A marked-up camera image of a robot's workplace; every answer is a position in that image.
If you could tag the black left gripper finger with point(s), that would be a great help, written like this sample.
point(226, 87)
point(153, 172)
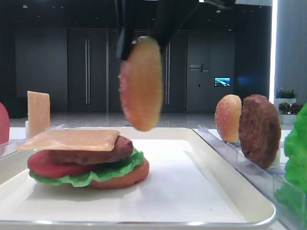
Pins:
point(126, 13)

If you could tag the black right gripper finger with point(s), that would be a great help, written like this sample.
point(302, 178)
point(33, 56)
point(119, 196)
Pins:
point(170, 15)

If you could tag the tan bun slice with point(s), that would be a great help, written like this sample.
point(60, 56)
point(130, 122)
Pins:
point(141, 84)

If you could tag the orange cheese slice flat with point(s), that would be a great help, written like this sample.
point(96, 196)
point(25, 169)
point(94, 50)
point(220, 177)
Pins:
point(87, 140)

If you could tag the orange cheese slice upright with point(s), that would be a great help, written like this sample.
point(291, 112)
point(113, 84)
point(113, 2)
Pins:
point(38, 112)

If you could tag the brown meat patty flat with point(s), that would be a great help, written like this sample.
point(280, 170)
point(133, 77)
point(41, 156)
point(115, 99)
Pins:
point(123, 148)

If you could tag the green lettuce leaf flat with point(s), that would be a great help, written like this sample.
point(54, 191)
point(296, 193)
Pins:
point(106, 173)

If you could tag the brown meat patty upright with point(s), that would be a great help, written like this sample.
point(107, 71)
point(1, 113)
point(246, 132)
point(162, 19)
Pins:
point(259, 130)

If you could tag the red tomato slice upright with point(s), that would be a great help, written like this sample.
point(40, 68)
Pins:
point(4, 125)

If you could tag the red tomato slice flat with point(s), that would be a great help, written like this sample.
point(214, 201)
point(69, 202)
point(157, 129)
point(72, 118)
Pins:
point(41, 164)

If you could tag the green lettuce leaf upright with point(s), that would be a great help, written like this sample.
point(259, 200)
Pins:
point(295, 165)

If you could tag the dark double door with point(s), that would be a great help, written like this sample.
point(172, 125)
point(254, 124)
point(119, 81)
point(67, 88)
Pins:
point(93, 70)

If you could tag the sesame bun slice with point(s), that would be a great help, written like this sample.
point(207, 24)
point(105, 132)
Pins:
point(227, 114)

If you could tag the potted plants in planter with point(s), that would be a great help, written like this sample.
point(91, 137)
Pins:
point(288, 107)

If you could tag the bottom bun slice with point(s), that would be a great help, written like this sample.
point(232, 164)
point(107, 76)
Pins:
point(138, 174)

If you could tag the white serving tray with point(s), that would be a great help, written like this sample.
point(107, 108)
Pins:
point(190, 187)

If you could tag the clear acrylic left rack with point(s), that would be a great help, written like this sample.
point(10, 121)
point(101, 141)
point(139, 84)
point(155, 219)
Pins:
point(10, 147)

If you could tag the clear acrylic patty rack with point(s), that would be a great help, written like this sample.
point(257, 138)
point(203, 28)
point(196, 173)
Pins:
point(267, 181)

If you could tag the small wall screen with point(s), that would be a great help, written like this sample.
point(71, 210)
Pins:
point(221, 82)

